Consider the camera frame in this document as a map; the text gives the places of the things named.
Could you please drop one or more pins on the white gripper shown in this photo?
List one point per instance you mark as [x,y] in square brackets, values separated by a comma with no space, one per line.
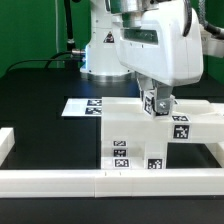
[161,40]

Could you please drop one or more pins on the white tagged chair nut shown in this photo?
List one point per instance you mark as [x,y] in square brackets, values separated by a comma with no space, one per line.
[157,107]

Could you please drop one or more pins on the white chair back frame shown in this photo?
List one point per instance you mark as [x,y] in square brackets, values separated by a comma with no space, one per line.
[191,121]

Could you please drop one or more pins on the white chair seat plate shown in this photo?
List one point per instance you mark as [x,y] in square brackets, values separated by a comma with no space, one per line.
[147,155]

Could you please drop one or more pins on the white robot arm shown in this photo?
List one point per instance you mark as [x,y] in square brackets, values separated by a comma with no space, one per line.
[101,60]

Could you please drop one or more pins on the white marker base sheet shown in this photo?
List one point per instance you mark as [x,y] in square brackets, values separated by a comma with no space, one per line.
[80,107]

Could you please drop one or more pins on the white U-shaped fence frame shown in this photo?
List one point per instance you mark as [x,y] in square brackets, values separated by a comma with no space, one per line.
[109,183]

